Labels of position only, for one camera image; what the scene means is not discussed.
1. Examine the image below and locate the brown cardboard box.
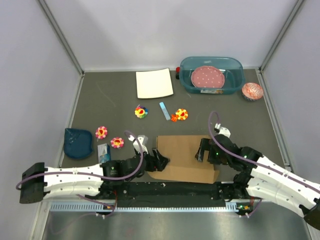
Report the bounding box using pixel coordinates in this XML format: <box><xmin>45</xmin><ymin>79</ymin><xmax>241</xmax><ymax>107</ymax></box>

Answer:
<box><xmin>148</xmin><ymin>135</ymin><xmax>220</xmax><ymax>184</ymax></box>

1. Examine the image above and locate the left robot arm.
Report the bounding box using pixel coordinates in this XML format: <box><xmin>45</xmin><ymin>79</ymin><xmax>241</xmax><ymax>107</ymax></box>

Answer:
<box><xmin>16</xmin><ymin>148</ymin><xmax>170</xmax><ymax>204</ymax></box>

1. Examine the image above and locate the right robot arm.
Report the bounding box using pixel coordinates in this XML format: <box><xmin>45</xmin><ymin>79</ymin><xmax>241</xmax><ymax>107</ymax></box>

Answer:
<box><xmin>195</xmin><ymin>134</ymin><xmax>320</xmax><ymax>229</ymax></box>

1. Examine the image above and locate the blue packet under arm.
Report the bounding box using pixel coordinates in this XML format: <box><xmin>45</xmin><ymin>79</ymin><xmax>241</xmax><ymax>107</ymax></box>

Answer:
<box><xmin>97</xmin><ymin>143</ymin><xmax>111</xmax><ymax>164</ymax></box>

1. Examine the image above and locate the yellow orange sunflower plush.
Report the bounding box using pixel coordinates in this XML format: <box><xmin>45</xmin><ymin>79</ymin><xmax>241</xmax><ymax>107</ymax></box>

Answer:
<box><xmin>175</xmin><ymin>108</ymin><xmax>189</xmax><ymax>121</ymax></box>

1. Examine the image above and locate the pink flower plush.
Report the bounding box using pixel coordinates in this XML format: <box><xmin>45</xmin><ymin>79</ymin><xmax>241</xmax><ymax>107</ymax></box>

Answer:
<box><xmin>95</xmin><ymin>126</ymin><xmax>108</xmax><ymax>140</ymax></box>
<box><xmin>110</xmin><ymin>137</ymin><xmax>125</xmax><ymax>149</ymax></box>

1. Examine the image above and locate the orange maple leaf charm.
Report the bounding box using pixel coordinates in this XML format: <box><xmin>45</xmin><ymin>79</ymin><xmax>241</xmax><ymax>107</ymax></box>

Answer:
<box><xmin>171</xmin><ymin>114</ymin><xmax>178</xmax><ymax>122</ymax></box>

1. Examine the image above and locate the blue highlighter marker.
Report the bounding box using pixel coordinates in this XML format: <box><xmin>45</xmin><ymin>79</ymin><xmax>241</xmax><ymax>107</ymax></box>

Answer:
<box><xmin>159</xmin><ymin>102</ymin><xmax>171</xmax><ymax>121</ymax></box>

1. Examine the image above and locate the rainbow flower plush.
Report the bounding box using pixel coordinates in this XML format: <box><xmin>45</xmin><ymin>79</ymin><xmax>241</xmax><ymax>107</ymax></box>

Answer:
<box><xmin>134</xmin><ymin>105</ymin><xmax>148</xmax><ymax>119</ymax></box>

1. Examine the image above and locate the pink dotted plate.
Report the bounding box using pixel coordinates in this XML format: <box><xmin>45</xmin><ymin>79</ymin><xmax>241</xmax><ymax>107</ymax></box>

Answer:
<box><xmin>191</xmin><ymin>65</ymin><xmax>225</xmax><ymax>89</ymax></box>

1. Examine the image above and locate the teal plastic basin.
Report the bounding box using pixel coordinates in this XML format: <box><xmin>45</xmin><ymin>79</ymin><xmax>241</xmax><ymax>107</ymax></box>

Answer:
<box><xmin>179</xmin><ymin>56</ymin><xmax>246</xmax><ymax>95</ymax></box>

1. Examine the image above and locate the red patterned bowl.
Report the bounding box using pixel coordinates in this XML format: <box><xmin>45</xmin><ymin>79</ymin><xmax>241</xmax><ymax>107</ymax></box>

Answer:
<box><xmin>241</xmin><ymin>82</ymin><xmax>264</xmax><ymax>102</ymax></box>

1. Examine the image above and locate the dark blue cloth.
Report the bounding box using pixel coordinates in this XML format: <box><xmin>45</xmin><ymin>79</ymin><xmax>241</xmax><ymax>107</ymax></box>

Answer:
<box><xmin>63</xmin><ymin>128</ymin><xmax>94</xmax><ymax>160</ymax></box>

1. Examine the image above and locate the white square plate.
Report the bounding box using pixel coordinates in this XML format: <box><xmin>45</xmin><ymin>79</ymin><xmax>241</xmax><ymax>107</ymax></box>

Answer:
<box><xmin>135</xmin><ymin>68</ymin><xmax>174</xmax><ymax>99</ymax></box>

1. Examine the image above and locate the red capped small bottle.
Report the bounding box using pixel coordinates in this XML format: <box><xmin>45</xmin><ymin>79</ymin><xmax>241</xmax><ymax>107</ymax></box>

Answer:
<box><xmin>175</xmin><ymin>67</ymin><xmax>181</xmax><ymax>80</ymax></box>

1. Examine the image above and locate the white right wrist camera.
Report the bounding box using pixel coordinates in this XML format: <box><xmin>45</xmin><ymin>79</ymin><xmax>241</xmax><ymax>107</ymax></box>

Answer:
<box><xmin>214</xmin><ymin>123</ymin><xmax>231</xmax><ymax>138</ymax></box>

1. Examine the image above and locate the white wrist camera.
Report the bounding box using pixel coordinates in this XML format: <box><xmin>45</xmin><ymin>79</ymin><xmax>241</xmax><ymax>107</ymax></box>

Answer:
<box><xmin>214</xmin><ymin>123</ymin><xmax>231</xmax><ymax>138</ymax></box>
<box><xmin>128</xmin><ymin>135</ymin><xmax>149</xmax><ymax>155</ymax></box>

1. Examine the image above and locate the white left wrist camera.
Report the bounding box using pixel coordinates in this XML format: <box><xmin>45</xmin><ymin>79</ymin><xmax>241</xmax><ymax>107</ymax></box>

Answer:
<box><xmin>128</xmin><ymin>135</ymin><xmax>149</xmax><ymax>155</ymax></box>

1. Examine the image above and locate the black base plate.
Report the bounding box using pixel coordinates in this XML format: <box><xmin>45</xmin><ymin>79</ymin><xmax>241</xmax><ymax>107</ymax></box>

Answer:
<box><xmin>89</xmin><ymin>182</ymin><xmax>252</xmax><ymax>201</ymax></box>

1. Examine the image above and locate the grey slotted cable duct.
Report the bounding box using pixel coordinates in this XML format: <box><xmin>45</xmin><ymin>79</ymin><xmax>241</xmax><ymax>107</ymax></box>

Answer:
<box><xmin>50</xmin><ymin>202</ymin><xmax>252</xmax><ymax>213</ymax></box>

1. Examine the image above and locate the aluminium frame post right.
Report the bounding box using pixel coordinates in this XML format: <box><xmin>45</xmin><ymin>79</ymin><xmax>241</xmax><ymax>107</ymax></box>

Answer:
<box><xmin>258</xmin><ymin>0</ymin><xmax>306</xmax><ymax>73</ymax></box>

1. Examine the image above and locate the aluminium frame post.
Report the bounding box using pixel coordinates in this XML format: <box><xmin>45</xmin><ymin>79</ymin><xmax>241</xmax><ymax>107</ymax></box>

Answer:
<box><xmin>258</xmin><ymin>0</ymin><xmax>306</xmax><ymax>73</ymax></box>
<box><xmin>36</xmin><ymin>0</ymin><xmax>85</xmax><ymax>76</ymax></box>

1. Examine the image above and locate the aluminium frame post left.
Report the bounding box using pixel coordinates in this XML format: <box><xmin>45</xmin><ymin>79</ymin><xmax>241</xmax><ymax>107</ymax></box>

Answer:
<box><xmin>36</xmin><ymin>0</ymin><xmax>85</xmax><ymax>76</ymax></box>

